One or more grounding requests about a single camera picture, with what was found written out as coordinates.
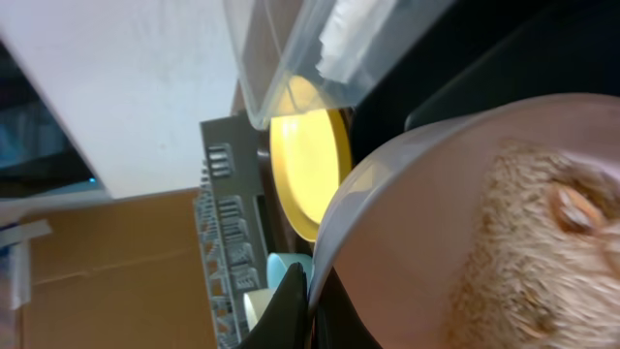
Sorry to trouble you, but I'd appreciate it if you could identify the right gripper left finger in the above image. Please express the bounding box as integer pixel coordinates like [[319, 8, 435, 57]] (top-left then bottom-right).
[[237, 263, 308, 349]]

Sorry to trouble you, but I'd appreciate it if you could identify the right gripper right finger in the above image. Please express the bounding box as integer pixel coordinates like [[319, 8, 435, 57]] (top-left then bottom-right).
[[312, 269, 381, 349]]

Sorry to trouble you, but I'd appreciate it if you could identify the white cup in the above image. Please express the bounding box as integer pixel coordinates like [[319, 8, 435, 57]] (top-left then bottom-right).
[[243, 288, 275, 331]]

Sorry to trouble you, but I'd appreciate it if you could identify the light blue bowl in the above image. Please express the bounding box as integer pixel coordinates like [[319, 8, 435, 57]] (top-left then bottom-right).
[[266, 253, 314, 289]]

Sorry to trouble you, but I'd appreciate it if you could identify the yellow plate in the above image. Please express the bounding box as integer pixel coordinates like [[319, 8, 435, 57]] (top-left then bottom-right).
[[269, 76, 353, 242]]

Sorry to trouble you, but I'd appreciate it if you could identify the white bowl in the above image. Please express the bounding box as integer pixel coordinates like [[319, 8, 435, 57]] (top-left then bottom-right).
[[309, 94, 619, 348]]

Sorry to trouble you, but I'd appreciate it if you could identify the grey dishwasher rack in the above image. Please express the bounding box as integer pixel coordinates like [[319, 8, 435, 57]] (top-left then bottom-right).
[[193, 115, 268, 348]]

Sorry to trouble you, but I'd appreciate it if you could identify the rice food waste pile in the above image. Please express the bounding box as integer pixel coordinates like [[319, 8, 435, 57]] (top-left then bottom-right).
[[442, 141, 619, 348]]

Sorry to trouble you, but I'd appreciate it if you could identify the black waste tray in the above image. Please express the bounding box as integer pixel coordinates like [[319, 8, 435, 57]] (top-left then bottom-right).
[[350, 0, 619, 162]]

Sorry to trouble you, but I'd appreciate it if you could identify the cardboard box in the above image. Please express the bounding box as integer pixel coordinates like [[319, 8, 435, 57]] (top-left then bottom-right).
[[22, 190, 216, 349]]

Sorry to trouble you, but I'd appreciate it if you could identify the clear plastic bin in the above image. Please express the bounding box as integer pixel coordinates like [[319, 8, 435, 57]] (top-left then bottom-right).
[[223, 0, 454, 130]]

